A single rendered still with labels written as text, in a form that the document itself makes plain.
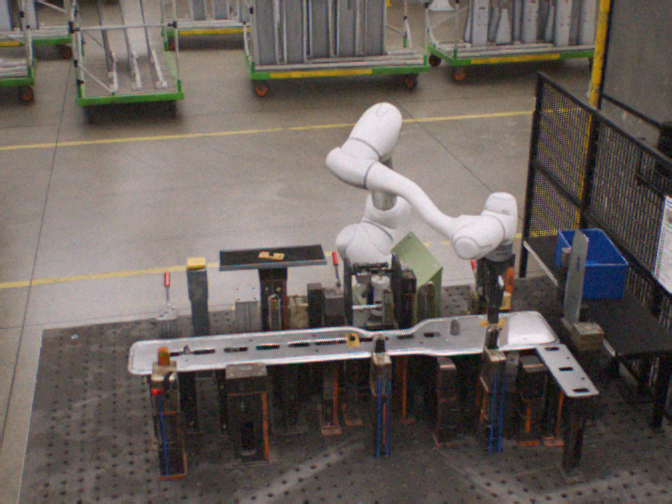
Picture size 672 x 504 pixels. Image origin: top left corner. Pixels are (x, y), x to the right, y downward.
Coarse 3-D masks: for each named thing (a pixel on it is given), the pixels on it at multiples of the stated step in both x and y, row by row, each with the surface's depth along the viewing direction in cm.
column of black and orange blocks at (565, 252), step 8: (568, 248) 308; (560, 256) 310; (568, 256) 306; (560, 264) 311; (568, 264) 307; (560, 272) 311; (560, 280) 313; (560, 288) 313; (560, 296) 313; (560, 304) 313; (560, 312) 316
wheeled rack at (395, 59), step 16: (400, 32) 1026; (400, 48) 1031; (256, 64) 957; (304, 64) 943; (320, 64) 945; (336, 64) 948; (352, 64) 951; (368, 64) 954; (384, 64) 957; (400, 64) 958; (416, 64) 958; (416, 80) 967
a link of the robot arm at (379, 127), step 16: (368, 112) 309; (384, 112) 307; (368, 128) 304; (384, 128) 305; (400, 128) 312; (384, 144) 305; (384, 160) 317; (368, 208) 356; (384, 208) 351; (400, 208) 354; (384, 224) 356; (400, 224) 360
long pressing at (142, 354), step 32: (448, 320) 303; (480, 320) 303; (512, 320) 303; (544, 320) 303; (224, 352) 284; (256, 352) 284; (288, 352) 284; (320, 352) 284; (352, 352) 284; (416, 352) 285; (448, 352) 284; (480, 352) 285
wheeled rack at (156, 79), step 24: (72, 24) 808; (144, 24) 826; (168, 24) 830; (96, 72) 926; (120, 72) 926; (144, 72) 926; (168, 72) 926; (96, 96) 841; (120, 96) 843; (144, 96) 849; (168, 96) 854
